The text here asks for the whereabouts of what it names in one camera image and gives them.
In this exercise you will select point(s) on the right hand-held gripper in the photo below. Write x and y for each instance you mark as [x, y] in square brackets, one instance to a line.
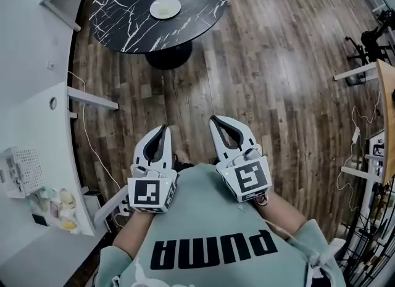
[250, 177]

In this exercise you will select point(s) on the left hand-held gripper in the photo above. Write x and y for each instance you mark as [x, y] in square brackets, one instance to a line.
[145, 193]

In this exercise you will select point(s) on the white round plate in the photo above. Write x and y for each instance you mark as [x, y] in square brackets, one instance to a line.
[175, 9]

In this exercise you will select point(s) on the person's right forearm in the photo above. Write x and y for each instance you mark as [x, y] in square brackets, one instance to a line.
[281, 214]

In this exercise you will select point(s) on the person's left forearm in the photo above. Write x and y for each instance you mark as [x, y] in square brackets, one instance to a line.
[132, 230]

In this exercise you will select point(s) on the round black marble table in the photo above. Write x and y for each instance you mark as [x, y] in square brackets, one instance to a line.
[123, 2]

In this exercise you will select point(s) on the person's black shoe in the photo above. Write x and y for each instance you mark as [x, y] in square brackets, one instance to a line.
[182, 160]

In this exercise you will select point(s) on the white power strip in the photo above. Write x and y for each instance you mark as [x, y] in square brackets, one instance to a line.
[123, 207]

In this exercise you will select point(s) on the person's light green sweatshirt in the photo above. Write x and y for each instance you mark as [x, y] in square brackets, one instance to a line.
[200, 218]

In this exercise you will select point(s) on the yellow toy food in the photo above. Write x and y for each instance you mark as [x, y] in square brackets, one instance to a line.
[69, 224]

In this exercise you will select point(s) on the white perforated basket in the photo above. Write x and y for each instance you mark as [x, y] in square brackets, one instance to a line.
[27, 168]

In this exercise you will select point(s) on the black phone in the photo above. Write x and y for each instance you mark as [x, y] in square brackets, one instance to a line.
[40, 219]

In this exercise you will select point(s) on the wooden board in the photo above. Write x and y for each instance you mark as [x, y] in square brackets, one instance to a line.
[387, 119]

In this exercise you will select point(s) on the black office chair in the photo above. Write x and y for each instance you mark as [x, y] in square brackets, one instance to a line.
[367, 45]

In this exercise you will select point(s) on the white wall socket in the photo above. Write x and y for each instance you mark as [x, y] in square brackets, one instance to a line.
[51, 65]

